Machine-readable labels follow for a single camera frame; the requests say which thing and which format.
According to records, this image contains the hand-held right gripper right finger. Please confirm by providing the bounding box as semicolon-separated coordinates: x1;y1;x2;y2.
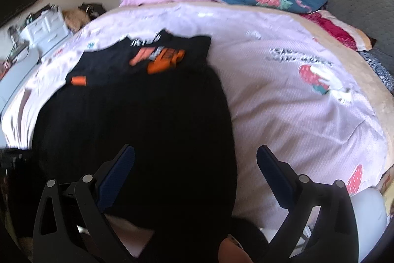
255;145;359;263

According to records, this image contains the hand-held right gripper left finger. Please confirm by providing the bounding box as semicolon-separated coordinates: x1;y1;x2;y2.
32;144;136;263

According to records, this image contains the black sweater with orange patches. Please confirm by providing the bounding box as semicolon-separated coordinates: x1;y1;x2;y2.
32;30;269;263

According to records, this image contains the white desk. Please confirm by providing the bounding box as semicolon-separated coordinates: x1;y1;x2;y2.
0;46;41;113

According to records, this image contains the white round object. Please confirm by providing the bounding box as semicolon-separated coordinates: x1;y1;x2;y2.
350;189;388;261

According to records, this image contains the white plastic drawer unit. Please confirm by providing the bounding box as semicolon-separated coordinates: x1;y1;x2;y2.
20;8;71;52

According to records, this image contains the blue patterned pillow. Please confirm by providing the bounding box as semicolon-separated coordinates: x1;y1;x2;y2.
360;50;394;98

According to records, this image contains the tan crumpled cloth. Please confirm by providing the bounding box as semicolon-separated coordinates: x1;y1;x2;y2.
63;9;90;33

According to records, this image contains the red and beige pillow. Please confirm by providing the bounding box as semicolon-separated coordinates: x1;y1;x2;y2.
300;10;377;52

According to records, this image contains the black bag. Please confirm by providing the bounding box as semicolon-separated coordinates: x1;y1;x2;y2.
78;2;107;20

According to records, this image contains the grey padded headboard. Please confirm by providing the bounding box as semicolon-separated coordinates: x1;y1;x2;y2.
294;0;394;74

